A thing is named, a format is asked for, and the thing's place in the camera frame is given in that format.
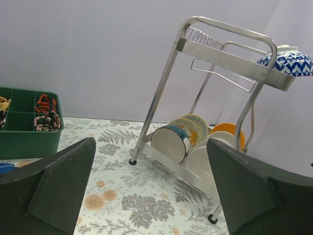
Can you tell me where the orange flower patterned plate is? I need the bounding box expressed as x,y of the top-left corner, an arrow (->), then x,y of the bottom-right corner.
169,118 -> 200,152

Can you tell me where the dark floral rolled tie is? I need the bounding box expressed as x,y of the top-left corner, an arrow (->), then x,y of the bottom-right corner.
0,110 -> 7,130

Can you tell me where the blue plaid cloth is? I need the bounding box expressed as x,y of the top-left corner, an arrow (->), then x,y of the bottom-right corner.
0,163 -> 18,175

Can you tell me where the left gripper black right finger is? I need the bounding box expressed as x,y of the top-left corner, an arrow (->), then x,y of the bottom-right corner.
206,139 -> 313,235

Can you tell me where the green patterned plate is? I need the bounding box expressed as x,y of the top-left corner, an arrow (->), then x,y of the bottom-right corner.
181,114 -> 208,142

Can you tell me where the teal rimmed white bowl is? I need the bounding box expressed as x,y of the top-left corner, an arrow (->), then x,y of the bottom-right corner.
151,124 -> 191,164

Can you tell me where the blue white patterned bowl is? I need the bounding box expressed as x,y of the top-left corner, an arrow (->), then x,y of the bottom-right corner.
256,45 -> 313,77

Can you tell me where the orange black rolled tie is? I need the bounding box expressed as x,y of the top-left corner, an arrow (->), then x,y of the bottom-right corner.
35,94 -> 57,114

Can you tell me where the orange bowl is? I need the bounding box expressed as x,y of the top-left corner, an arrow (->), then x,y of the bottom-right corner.
210,122 -> 246,150

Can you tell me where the green compartment tray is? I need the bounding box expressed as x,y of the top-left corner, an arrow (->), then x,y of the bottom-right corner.
0,87 -> 64,160

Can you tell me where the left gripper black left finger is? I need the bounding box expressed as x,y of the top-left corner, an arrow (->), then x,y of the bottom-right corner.
0,137 -> 96,235

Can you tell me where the stainless steel dish rack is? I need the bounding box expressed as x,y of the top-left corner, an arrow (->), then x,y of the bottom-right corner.
129,16 -> 294,225

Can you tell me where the white bowl front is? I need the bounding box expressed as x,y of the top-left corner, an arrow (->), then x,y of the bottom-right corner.
186,146 -> 214,184

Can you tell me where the yellow rolled tie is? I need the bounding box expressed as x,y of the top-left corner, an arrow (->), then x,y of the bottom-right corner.
0,96 -> 11,111

